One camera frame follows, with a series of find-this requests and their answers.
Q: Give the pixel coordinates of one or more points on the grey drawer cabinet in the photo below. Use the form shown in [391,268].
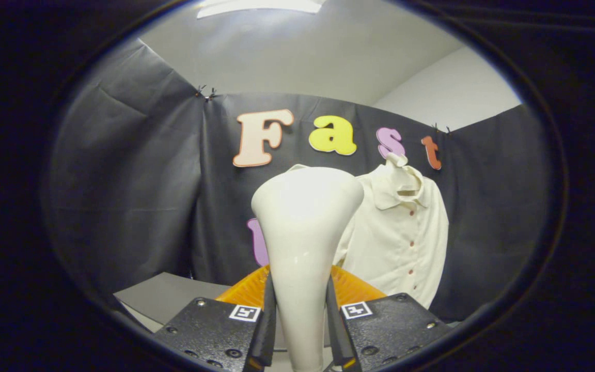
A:
[173,297]

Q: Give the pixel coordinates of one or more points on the white plastic hanger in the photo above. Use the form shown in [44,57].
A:
[396,173]

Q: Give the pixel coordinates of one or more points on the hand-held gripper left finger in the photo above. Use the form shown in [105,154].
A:
[215,325]

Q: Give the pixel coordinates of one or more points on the black backdrop cloth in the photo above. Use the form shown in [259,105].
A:
[122,181]

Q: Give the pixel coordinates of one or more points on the ceiling light panel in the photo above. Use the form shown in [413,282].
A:
[261,7]

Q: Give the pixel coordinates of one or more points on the cream button shirt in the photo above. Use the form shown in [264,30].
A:
[401,243]

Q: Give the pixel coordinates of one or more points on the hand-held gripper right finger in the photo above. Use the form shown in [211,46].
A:
[390,325]

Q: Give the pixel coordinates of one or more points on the white garment steamer head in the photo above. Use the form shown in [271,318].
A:
[302,232]

